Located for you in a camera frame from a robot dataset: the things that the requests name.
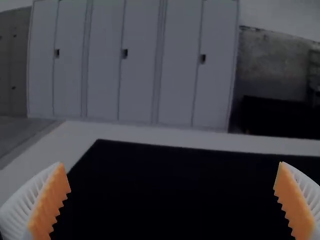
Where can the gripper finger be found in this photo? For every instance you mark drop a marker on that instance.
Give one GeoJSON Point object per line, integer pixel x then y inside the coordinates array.
{"type": "Point", "coordinates": [295, 200]}
{"type": "Point", "coordinates": [32, 205]}

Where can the grey cupboard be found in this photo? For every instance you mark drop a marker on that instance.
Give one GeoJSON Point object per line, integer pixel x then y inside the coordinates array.
{"type": "Point", "coordinates": [42, 75]}
{"type": "Point", "coordinates": [180, 75]}
{"type": "Point", "coordinates": [105, 75]}

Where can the black mat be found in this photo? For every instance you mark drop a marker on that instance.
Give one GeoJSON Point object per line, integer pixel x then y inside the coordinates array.
{"type": "Point", "coordinates": [162, 187]}

